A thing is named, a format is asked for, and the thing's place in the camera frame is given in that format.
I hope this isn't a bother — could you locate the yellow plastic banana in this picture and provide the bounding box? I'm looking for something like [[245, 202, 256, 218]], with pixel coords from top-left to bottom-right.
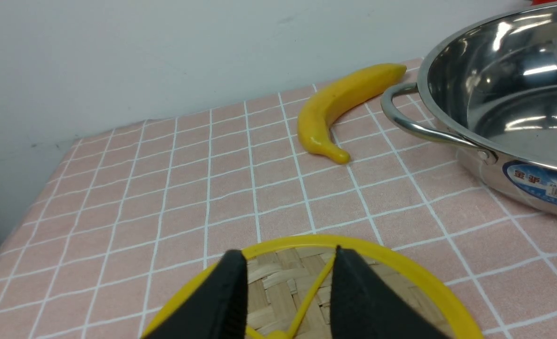
[[297, 64, 407, 164]]

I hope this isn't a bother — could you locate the pink checkered tablecloth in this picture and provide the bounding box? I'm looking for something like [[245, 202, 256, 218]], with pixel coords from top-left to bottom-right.
[[0, 84, 557, 339]]

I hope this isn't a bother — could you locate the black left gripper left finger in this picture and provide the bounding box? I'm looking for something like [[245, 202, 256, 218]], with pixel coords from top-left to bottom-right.
[[143, 250, 248, 339]]

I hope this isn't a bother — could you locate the yellow woven bamboo steamer lid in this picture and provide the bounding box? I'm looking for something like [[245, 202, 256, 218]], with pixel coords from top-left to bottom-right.
[[141, 234, 484, 339]]

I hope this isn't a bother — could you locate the stainless steel pot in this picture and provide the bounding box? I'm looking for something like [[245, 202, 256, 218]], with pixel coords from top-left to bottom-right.
[[381, 1, 557, 215]]

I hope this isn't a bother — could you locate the red bell pepper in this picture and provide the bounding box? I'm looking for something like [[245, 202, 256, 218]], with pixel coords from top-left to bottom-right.
[[532, 0, 557, 6]]

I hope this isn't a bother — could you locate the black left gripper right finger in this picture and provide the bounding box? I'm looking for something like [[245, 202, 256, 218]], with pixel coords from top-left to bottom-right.
[[329, 246, 452, 339]]

